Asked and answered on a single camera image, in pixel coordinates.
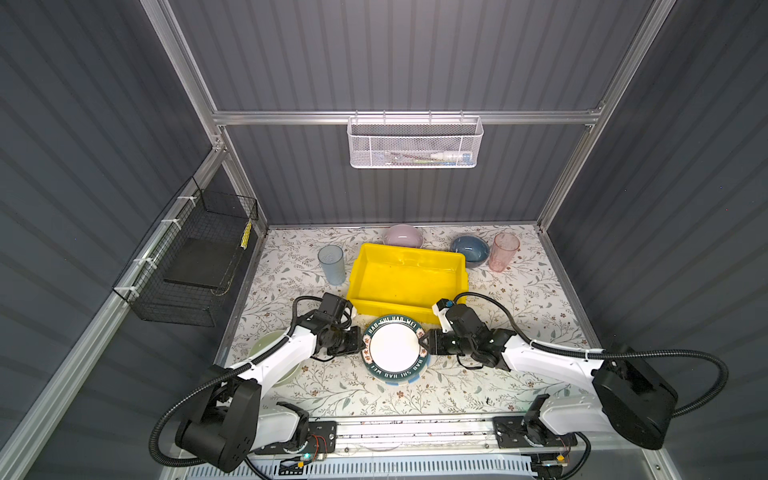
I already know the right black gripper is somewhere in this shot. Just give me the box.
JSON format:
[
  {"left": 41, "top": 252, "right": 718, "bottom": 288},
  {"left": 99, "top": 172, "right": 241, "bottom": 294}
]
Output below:
[{"left": 415, "top": 327, "right": 474, "bottom": 355}]

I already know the green rimmed white plate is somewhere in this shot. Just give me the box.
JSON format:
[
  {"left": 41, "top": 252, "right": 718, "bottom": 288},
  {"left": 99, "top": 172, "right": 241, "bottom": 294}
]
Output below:
[{"left": 361, "top": 315, "right": 431, "bottom": 385}]

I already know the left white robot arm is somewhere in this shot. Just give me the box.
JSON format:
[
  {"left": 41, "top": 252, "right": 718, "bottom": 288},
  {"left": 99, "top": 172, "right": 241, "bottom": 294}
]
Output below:
[{"left": 169, "top": 293, "right": 362, "bottom": 472}]

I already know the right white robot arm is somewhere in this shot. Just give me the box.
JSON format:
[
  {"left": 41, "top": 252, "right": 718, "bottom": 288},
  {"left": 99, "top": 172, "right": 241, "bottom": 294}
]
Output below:
[{"left": 419, "top": 299, "right": 678, "bottom": 450}]

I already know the yellow plastic bin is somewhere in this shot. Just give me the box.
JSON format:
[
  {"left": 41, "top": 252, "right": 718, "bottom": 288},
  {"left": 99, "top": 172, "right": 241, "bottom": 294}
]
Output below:
[{"left": 347, "top": 243, "right": 469, "bottom": 325}]

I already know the blue plastic cup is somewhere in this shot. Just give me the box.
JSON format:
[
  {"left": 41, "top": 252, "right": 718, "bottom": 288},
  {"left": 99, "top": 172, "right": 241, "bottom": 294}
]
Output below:
[{"left": 317, "top": 245, "right": 346, "bottom": 286}]

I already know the light green bowl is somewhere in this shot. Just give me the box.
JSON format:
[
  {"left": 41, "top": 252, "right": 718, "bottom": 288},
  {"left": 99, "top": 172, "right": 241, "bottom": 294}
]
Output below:
[{"left": 249, "top": 330, "right": 300, "bottom": 387}]

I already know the floral table mat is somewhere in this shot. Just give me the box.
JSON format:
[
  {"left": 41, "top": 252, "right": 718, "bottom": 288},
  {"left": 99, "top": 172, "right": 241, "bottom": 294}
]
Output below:
[{"left": 224, "top": 225, "right": 590, "bottom": 417}]

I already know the dark blue bowl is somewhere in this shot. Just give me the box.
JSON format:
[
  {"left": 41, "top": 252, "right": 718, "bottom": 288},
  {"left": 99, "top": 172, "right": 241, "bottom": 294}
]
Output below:
[{"left": 450, "top": 235, "right": 490, "bottom": 269}]

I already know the pink plastic cup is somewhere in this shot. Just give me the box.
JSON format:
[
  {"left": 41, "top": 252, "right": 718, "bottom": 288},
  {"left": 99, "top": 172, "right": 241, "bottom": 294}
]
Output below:
[{"left": 488, "top": 232, "right": 521, "bottom": 272}]

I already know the purple bowl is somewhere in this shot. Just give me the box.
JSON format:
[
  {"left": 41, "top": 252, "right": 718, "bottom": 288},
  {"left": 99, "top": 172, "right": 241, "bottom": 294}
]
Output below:
[{"left": 384, "top": 224, "right": 424, "bottom": 248}]

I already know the yellow tag on basket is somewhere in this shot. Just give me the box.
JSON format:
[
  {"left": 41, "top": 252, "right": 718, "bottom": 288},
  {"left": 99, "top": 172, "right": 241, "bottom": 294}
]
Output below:
[{"left": 239, "top": 220, "right": 252, "bottom": 250}]

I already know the white marker in basket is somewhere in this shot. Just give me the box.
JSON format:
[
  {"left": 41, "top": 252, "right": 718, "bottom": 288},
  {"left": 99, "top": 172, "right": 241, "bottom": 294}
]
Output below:
[{"left": 430, "top": 151, "right": 473, "bottom": 165}]

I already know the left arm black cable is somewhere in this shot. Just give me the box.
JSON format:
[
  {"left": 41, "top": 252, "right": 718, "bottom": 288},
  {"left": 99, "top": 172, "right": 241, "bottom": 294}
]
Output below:
[{"left": 148, "top": 295, "right": 325, "bottom": 480}]

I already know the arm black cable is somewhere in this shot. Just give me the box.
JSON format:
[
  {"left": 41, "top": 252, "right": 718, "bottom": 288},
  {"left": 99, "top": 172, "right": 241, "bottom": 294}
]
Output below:
[
  {"left": 452, "top": 291, "right": 730, "bottom": 480},
  {"left": 148, "top": 295, "right": 325, "bottom": 480}
]

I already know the aluminium front rail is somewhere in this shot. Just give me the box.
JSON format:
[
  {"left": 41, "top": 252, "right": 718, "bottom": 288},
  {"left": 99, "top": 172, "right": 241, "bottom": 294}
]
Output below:
[{"left": 173, "top": 413, "right": 655, "bottom": 460}]

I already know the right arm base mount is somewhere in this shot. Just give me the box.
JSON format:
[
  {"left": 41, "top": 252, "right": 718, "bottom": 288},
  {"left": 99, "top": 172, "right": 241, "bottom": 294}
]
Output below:
[{"left": 492, "top": 415, "right": 579, "bottom": 449}]

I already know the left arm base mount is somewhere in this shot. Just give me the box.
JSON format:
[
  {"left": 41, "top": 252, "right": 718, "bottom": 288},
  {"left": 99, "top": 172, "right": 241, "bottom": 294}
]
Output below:
[{"left": 252, "top": 421, "right": 338, "bottom": 456}]

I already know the black wire basket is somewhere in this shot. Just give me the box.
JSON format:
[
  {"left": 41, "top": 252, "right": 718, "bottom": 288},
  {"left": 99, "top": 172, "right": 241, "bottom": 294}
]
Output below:
[{"left": 113, "top": 182, "right": 259, "bottom": 328}]

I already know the white wire mesh basket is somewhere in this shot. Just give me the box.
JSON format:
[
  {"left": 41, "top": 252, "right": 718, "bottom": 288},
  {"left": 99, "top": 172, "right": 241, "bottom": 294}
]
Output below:
[{"left": 346, "top": 113, "right": 484, "bottom": 169}]

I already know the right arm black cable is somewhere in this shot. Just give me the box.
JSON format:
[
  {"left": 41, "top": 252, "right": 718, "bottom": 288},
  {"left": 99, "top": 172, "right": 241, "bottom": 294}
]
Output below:
[{"left": 452, "top": 291, "right": 730, "bottom": 480}]

